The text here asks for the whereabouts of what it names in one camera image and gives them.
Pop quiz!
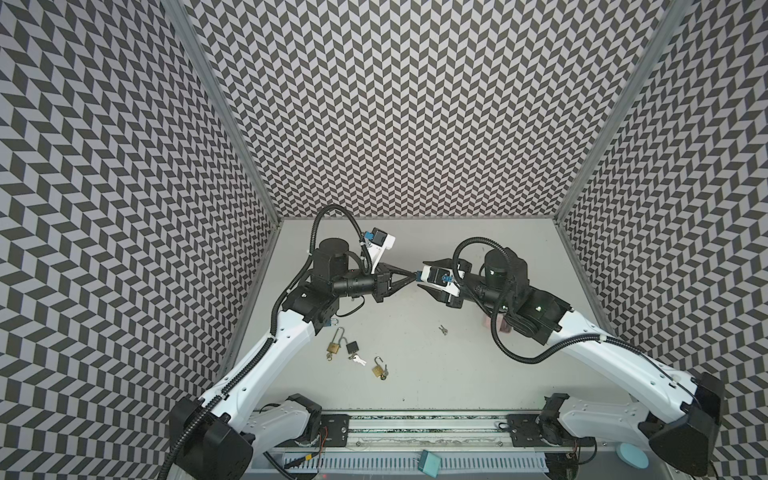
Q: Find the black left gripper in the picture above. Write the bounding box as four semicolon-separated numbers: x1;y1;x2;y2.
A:
333;260;417;303

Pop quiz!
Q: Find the small brass padlock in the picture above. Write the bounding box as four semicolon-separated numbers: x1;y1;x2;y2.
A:
372;356;389;381

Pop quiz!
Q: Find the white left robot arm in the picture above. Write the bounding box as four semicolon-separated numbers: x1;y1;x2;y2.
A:
157;204;416;479

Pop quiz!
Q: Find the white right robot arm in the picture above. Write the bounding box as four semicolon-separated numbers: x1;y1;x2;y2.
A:
418;237;725;477

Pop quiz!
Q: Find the pink pencil sharpener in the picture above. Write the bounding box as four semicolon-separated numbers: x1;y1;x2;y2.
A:
483;313;512;334

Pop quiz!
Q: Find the black padlock with keys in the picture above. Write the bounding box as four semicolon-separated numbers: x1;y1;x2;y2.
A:
346;341;367;366

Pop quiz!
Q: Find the long shackle brass padlock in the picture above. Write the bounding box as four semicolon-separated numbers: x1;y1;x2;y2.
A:
326;327;346;361

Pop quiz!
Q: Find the teal square block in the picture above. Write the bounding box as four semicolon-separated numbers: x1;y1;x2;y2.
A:
417;450;442;478

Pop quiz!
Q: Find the light blue oval object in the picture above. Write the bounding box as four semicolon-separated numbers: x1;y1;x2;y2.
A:
616;443;650;470

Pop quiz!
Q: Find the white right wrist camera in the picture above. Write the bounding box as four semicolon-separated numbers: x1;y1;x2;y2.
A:
418;271;455;288

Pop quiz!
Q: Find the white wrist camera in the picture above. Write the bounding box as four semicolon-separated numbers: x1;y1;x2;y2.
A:
418;271;455;288
364;228;396;272

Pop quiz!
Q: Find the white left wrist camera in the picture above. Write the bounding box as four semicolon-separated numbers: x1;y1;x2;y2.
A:
364;228;396;272

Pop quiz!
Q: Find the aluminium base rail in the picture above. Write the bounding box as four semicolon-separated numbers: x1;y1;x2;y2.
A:
322;410;608;453

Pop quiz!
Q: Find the aluminium left corner post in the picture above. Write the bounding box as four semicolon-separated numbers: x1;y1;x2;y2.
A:
162;0;281;225

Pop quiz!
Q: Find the aluminium corner post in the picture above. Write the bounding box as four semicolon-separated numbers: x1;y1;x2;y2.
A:
162;0;281;225
553;0;693;225

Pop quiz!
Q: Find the aluminium right corner post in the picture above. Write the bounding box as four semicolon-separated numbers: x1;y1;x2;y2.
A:
553;0;693;225

